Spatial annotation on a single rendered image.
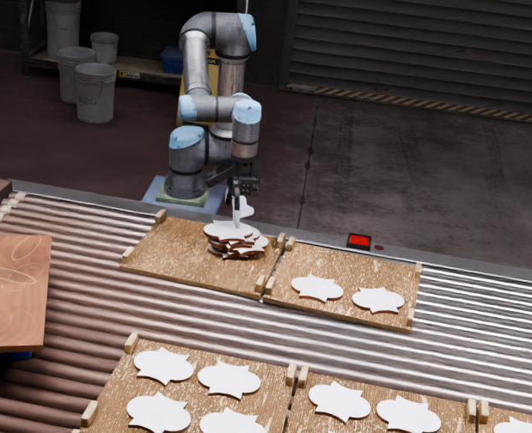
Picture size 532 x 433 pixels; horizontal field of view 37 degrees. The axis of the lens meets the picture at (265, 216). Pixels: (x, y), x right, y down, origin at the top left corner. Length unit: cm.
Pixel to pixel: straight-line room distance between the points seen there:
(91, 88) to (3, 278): 392
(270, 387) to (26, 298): 61
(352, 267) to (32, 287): 94
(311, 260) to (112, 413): 88
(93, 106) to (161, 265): 369
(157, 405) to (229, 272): 62
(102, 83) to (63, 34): 112
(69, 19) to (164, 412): 535
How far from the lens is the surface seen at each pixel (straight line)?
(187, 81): 239
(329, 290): 226
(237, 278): 228
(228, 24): 260
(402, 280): 240
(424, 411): 191
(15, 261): 214
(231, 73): 266
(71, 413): 184
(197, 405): 183
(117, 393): 186
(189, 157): 277
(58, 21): 688
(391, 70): 700
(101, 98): 592
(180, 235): 248
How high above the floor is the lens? 211
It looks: 26 degrees down
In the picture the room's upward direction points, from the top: 7 degrees clockwise
